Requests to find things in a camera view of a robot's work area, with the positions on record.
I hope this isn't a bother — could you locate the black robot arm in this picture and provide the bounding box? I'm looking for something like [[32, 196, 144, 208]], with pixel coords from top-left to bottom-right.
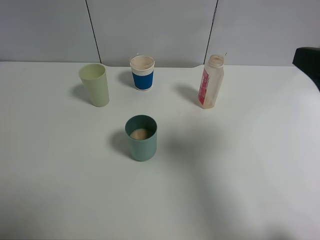
[[292, 47, 320, 90]]

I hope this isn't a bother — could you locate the pale green plastic cup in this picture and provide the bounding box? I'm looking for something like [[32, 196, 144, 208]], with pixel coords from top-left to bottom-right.
[[78, 63, 110, 107]]

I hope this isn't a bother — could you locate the blue white paper cup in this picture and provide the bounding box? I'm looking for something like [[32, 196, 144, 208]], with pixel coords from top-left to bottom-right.
[[130, 55, 155, 91]]

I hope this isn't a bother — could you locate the pink label drink bottle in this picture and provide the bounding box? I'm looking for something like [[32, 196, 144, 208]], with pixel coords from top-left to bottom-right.
[[198, 54, 224, 109]]

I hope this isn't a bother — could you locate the teal plastic cup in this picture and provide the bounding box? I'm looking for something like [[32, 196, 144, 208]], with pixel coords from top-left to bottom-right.
[[124, 114, 158, 162]]

